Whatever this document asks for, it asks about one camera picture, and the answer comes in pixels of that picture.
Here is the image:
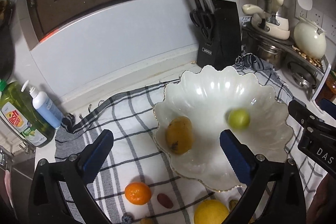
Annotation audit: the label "orange mandarin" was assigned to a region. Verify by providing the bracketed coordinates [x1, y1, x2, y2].
[125, 182, 152, 205]

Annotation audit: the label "large yellow orange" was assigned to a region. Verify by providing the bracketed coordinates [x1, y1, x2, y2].
[194, 200, 229, 224]

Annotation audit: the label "green apple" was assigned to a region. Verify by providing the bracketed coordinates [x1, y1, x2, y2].
[227, 108, 251, 130]

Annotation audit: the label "small tan longan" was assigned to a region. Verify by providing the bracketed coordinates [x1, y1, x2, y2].
[140, 217, 154, 224]

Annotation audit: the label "yellow mango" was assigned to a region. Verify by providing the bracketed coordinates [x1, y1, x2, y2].
[166, 117, 194, 155]

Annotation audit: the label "spotted small banana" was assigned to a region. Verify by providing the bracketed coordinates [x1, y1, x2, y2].
[229, 200, 238, 211]

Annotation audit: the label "black kitchen scissors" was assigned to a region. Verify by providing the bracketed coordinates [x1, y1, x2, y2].
[190, 10, 215, 41]

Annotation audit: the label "amber sauce jar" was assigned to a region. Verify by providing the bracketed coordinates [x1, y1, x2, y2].
[315, 71, 336, 106]

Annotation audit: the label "metal corner shelf rack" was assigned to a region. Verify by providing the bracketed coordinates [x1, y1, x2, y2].
[242, 23, 331, 101]

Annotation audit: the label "chrome sink faucet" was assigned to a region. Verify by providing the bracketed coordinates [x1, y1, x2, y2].
[1, 142, 35, 170]

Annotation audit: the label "blueberry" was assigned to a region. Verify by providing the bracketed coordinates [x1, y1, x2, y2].
[121, 213, 134, 224]

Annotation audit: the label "glass pot lid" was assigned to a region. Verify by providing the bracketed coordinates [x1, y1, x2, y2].
[287, 61, 317, 89]

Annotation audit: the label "blue pump bottle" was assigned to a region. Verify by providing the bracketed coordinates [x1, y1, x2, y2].
[21, 80, 64, 129]

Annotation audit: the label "green dish soap bottle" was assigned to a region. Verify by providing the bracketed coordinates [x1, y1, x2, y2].
[1, 80, 55, 147]

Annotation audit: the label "steel stock pot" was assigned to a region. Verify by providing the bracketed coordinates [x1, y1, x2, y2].
[246, 32, 286, 71]

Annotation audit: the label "cream ceramic pot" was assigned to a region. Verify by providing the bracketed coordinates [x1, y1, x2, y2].
[293, 16, 326, 59]

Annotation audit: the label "white scalloped fruit bowl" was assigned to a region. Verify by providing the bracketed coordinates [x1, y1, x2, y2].
[153, 65, 294, 192]

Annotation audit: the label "black knife block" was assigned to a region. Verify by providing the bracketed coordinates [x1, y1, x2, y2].
[197, 0, 242, 71]

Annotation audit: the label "white wall power sockets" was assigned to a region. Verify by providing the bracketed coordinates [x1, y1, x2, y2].
[295, 2, 335, 44]

